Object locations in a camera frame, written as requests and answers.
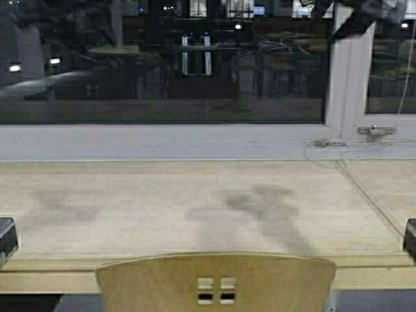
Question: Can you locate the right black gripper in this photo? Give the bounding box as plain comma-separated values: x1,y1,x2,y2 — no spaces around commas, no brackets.
308,0,407,40

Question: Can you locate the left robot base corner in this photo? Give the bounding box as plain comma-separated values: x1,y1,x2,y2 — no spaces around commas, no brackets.
1,218,19,268

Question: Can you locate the metal window latch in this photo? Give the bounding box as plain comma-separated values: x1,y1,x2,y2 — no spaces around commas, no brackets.
357,125,397,136

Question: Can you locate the dark glass window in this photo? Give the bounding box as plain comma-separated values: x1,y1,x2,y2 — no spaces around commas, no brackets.
1,1,415,125

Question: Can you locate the long wooden counter table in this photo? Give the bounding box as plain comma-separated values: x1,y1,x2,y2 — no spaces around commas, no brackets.
1,160,415,294

